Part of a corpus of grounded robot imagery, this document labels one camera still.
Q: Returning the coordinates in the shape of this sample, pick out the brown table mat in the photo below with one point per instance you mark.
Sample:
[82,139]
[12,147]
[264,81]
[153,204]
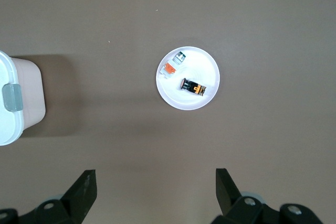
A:
[236,11]

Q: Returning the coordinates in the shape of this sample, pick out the pale pink round plate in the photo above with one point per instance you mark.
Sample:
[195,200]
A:
[202,66]

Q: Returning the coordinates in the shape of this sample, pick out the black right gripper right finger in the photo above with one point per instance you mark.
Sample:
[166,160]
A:
[231,200]

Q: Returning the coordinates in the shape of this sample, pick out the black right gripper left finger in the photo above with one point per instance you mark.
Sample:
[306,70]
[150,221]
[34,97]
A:
[78,195]

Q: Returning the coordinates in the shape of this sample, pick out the orange black push button switch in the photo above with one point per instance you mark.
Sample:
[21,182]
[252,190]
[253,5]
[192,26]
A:
[193,87]

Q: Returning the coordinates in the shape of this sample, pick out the orange white connector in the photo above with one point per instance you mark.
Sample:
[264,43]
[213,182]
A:
[172,66]

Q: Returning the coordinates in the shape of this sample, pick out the white lidded storage box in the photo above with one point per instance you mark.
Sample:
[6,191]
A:
[10,124]

